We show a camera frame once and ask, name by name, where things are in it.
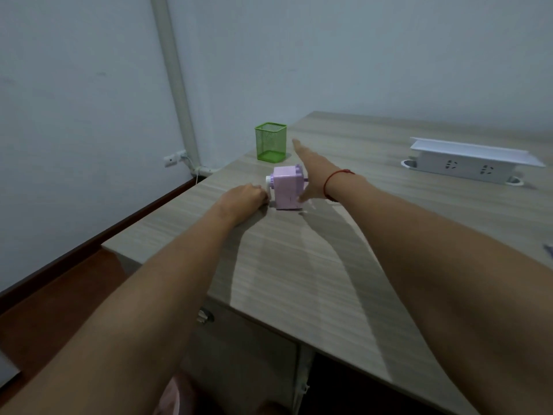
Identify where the person's left hand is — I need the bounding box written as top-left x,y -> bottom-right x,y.
215,183 -> 269,222

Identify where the person's right hand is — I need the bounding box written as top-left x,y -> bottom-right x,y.
292,139 -> 346,205

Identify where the purple crank pencil sharpener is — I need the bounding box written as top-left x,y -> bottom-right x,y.
265,165 -> 310,211

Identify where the person's left forearm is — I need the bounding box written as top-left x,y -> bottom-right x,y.
0,202 -> 243,415

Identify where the person's right forearm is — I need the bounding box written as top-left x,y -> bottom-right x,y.
327,170 -> 553,415

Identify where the green mesh pen holder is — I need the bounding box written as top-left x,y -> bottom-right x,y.
254,122 -> 287,163

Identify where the wooden desk cabinet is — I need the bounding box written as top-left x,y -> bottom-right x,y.
116,250 -> 313,415

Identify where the white desk socket box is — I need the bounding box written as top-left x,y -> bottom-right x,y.
400,137 -> 547,186

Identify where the dark brown baseboard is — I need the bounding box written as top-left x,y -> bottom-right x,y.
0,174 -> 207,315

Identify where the pink object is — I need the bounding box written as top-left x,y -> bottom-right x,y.
153,371 -> 196,415

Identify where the red string bracelet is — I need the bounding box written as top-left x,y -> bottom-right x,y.
323,169 -> 356,203

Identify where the white power cable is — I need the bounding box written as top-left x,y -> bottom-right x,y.
181,154 -> 202,185

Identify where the white wall pipe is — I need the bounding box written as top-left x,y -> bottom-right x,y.
149,0 -> 220,176

